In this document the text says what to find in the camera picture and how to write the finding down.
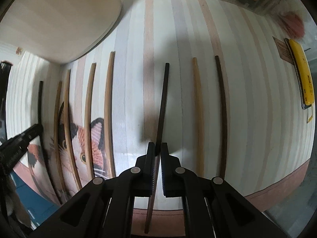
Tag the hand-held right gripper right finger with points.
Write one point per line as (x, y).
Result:
(164, 178)

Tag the striped cat print mat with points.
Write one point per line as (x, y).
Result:
(247, 104)

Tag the blue white board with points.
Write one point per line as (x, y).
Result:
(32, 203)

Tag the person's left forearm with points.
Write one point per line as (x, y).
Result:
(14, 203)

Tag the yellow rectangular device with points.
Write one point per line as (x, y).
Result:
(303, 74)

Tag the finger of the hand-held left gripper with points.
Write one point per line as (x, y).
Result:
(29, 132)

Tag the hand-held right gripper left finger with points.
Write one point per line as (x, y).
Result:
(150, 178)

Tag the light wooden chopstick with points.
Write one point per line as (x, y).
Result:
(198, 116)
(65, 104)
(107, 104)
(87, 109)

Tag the brown card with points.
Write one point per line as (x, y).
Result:
(283, 50)

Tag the cream chopstick holder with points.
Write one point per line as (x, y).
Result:
(62, 17)

